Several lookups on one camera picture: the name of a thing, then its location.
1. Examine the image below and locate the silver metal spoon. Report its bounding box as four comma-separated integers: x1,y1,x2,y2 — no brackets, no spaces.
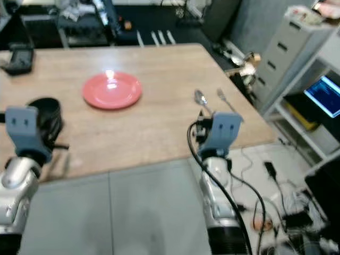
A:
194,89,215,117

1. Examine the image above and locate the silver metal fork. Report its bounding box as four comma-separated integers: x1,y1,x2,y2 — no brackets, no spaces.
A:
216,88,240,115

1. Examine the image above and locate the red round plate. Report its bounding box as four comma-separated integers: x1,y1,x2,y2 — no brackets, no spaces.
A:
82,71,143,111

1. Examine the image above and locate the black handheld device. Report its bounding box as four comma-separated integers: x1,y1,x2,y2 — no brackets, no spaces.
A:
2,44,36,75

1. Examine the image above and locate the black power adapter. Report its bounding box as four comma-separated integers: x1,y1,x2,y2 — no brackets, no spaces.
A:
263,161,278,182

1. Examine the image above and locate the gold white figurine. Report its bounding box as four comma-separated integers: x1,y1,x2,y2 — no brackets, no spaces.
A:
233,52,263,80

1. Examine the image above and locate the white metal shelf rack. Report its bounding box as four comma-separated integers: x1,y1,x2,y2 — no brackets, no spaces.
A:
266,25,340,166

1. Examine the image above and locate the yellow flat box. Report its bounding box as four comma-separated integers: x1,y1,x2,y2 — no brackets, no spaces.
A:
284,96,322,132

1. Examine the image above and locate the grey drawer cabinet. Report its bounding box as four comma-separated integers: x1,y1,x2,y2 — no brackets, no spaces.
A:
251,6,336,113

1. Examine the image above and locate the blue lit laptop screen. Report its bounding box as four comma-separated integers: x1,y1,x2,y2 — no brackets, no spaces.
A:
303,75,340,119

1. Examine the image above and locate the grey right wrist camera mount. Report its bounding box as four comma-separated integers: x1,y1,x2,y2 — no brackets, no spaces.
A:
202,112,244,158

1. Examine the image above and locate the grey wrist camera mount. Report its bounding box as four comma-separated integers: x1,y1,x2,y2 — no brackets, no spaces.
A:
202,112,244,158
5,106,55,164

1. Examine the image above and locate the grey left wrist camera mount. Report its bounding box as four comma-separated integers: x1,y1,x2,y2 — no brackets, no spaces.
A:
5,106,55,164

